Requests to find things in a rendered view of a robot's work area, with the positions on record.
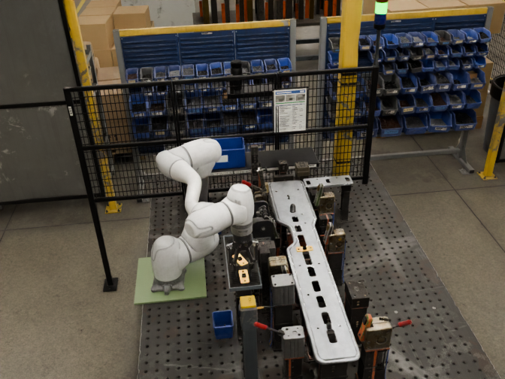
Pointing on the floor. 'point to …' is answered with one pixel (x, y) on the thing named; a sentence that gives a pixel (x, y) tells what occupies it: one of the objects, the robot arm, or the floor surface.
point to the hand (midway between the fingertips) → (243, 269)
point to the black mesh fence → (213, 133)
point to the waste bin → (493, 108)
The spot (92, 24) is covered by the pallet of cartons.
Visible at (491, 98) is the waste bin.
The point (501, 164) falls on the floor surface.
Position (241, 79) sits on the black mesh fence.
